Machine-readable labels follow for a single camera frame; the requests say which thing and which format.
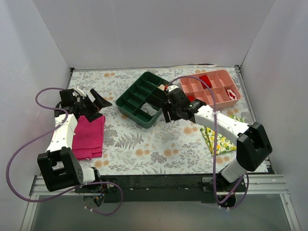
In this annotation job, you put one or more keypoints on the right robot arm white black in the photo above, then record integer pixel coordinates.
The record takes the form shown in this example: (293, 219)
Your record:
(252, 143)

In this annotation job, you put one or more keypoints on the black metal base rail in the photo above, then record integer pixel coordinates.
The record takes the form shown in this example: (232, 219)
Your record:
(161, 188)

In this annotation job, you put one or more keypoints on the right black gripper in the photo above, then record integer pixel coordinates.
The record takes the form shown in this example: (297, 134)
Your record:
(171, 111)

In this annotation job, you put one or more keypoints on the grey striped boxer underwear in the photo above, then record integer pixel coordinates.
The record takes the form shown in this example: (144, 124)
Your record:
(147, 108)

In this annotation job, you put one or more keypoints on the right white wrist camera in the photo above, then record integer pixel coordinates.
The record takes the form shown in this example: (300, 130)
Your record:
(170, 88)

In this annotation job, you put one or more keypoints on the black rolled cloth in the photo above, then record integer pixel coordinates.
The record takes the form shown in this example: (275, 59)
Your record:
(154, 101)
(157, 92)

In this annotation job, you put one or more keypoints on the pink divided organizer tray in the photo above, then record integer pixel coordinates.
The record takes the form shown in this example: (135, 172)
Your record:
(220, 80)

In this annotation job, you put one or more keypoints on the beige rolled sock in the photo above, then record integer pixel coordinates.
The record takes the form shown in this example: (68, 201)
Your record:
(163, 87)

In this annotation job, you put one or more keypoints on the pink folded cloth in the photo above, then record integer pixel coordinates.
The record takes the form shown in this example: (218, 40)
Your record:
(88, 139)

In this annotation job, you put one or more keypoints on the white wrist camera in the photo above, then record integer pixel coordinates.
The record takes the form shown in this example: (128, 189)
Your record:
(170, 88)
(79, 91)

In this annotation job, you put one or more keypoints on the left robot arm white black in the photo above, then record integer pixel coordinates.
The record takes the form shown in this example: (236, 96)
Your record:
(58, 165)

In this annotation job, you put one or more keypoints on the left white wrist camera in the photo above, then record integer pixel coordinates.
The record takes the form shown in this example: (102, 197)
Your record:
(79, 91)

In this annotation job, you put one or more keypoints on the green divided organizer tray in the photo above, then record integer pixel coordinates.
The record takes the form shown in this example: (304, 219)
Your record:
(130, 102)

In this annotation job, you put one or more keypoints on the red white rolled cloth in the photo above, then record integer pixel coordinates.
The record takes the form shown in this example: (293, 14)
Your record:
(230, 93)

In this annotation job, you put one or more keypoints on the red rolled cloth upper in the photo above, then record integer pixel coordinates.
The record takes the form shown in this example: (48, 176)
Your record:
(205, 81)

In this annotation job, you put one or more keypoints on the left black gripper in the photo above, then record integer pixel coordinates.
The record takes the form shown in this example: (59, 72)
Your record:
(89, 109)

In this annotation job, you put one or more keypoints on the red rolled cloth lower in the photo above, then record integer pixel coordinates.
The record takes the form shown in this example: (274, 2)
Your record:
(191, 98)

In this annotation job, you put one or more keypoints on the lemon print folded cloth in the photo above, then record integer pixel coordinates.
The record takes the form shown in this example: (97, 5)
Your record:
(221, 142)

